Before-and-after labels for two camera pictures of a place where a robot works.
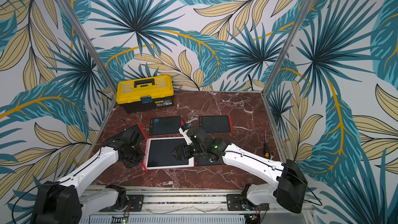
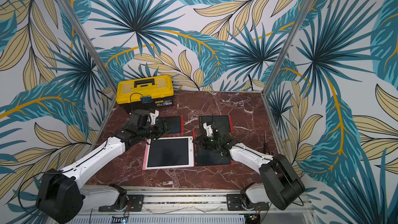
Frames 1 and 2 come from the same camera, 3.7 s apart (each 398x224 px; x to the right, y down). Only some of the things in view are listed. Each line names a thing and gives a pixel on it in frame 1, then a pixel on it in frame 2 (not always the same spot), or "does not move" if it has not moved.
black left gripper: x=131 y=165 to x=161 y=131
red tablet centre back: x=162 y=126 does not move
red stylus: x=231 y=124 does not move
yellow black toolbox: x=137 y=95 does not move
